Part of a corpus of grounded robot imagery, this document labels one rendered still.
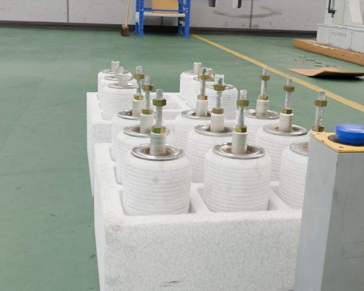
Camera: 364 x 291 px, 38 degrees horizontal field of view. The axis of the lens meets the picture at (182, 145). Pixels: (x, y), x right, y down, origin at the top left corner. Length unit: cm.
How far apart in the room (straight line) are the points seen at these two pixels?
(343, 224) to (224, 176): 19
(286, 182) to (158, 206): 20
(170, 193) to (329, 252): 22
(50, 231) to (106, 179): 29
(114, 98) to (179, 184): 55
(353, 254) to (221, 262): 19
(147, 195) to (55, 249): 36
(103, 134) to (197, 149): 41
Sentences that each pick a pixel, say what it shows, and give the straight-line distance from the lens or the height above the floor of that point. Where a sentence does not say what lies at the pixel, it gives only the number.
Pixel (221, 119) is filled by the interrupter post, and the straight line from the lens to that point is 86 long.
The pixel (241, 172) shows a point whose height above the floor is 24.
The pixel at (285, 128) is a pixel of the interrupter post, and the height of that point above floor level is 26.
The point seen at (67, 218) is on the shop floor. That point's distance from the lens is 115.
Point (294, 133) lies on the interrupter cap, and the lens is 89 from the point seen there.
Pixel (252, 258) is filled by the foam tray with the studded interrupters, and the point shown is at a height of 12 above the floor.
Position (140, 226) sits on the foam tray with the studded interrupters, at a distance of 68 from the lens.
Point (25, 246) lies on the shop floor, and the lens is 105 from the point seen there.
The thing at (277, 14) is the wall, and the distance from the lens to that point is 742.
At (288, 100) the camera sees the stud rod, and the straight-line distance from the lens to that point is 89.
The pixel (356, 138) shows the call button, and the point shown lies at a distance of 61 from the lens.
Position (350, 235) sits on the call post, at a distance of 62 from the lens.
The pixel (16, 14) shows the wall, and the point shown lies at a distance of 710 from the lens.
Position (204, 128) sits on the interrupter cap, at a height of 25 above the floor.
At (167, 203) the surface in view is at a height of 19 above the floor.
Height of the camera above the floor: 46
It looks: 16 degrees down
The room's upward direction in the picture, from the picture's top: 2 degrees clockwise
